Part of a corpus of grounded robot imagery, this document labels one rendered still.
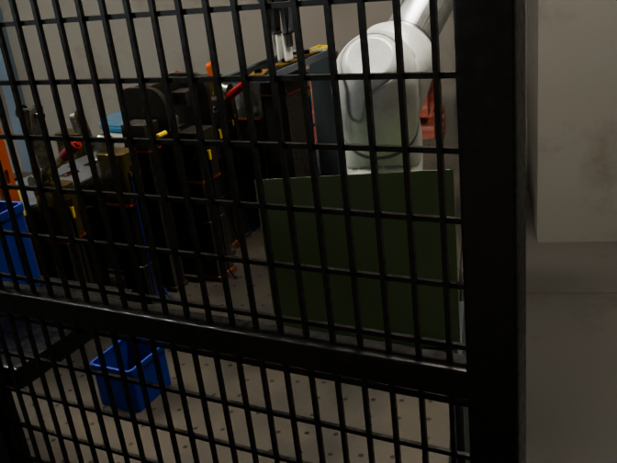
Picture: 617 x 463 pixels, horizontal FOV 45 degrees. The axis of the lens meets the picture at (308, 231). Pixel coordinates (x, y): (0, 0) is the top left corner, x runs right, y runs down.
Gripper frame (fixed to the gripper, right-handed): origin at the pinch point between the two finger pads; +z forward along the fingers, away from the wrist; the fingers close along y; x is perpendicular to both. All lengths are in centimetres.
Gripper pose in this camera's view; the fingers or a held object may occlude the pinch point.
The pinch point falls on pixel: (284, 47)
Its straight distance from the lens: 203.4
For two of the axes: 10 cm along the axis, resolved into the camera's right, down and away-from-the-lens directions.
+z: 1.1, 9.2, 3.7
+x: -5.9, 3.6, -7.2
